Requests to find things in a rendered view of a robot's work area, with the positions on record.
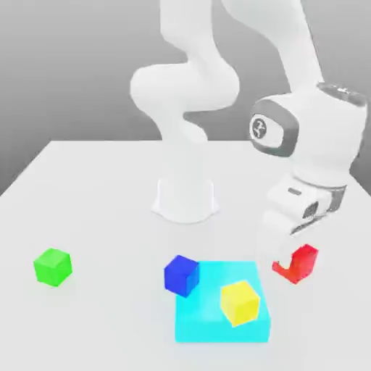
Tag small green cube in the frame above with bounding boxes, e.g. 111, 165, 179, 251
33, 247, 73, 288

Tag small blue cube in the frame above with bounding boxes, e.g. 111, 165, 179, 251
164, 254, 201, 299

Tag large cyan box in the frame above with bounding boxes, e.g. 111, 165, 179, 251
174, 260, 271, 343

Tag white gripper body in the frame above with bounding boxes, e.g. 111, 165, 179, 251
258, 209, 331, 257

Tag small yellow cube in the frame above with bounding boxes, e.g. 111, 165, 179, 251
220, 280, 261, 328

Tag small red cube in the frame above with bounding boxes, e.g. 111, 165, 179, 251
271, 243, 320, 285

